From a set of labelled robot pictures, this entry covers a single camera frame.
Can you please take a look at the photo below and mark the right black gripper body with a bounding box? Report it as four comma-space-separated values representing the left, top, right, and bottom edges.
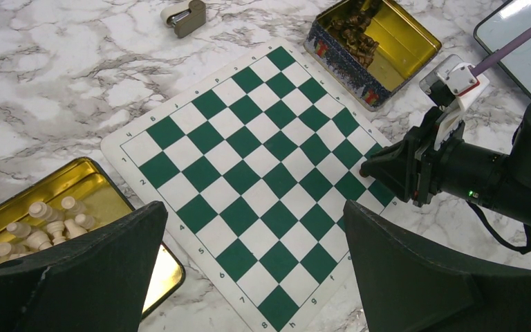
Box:
360, 103, 531, 226

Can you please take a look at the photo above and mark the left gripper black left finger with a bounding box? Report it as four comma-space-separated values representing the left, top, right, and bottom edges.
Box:
0, 201, 168, 331

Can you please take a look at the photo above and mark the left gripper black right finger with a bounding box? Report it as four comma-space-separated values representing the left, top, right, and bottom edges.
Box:
343, 201, 531, 331

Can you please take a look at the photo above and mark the white chess pieces pile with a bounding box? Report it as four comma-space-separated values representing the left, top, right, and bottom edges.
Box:
0, 196, 97, 260

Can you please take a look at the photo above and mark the gold tin with white pieces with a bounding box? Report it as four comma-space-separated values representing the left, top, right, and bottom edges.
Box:
0, 157, 185, 331

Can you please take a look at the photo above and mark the gold tin with dark pieces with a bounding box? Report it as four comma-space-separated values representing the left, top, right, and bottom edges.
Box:
304, 0, 442, 111

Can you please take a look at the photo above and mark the green white chess board mat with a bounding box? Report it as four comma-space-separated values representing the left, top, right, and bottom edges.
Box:
101, 38, 397, 331

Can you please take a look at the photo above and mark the small whiteboard tablet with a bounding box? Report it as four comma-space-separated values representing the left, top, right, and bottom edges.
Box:
474, 0, 531, 98

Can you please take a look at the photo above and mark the small grey tan clip device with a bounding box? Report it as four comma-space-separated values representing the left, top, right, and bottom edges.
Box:
160, 0, 207, 39

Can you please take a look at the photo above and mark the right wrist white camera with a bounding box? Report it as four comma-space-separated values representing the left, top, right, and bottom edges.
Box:
419, 55, 490, 150

